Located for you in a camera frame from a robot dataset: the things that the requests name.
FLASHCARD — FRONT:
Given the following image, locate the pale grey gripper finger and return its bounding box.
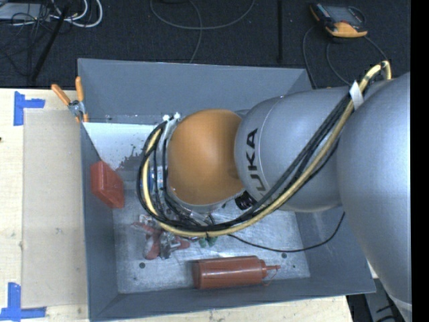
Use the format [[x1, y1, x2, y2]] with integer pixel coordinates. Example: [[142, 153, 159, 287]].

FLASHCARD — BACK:
[[160, 231, 181, 261], [138, 214, 162, 261]]

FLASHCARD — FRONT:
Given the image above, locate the red irregular small object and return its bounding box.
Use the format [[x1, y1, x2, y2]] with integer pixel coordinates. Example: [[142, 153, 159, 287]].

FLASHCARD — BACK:
[[131, 221, 191, 261]]

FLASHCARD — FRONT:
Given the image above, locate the red-brown flat block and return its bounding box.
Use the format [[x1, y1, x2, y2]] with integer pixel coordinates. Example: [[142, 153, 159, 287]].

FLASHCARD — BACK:
[[90, 160, 126, 210]]

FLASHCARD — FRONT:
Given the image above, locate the red-brown squeeze bottle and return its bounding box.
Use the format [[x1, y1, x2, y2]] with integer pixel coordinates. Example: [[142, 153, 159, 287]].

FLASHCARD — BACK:
[[191, 255, 282, 290]]

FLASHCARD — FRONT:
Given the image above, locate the grey metal bin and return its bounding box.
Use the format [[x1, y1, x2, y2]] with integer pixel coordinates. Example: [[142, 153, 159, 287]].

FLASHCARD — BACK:
[[76, 58, 377, 321]]

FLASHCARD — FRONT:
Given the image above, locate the pale wood flat board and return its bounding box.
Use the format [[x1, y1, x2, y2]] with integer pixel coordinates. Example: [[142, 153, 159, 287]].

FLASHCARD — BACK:
[[21, 108, 88, 309]]

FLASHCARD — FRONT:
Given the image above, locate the black cylinder on white bracket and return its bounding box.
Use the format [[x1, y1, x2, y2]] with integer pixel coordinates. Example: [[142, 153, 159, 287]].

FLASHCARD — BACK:
[[221, 191, 257, 213]]

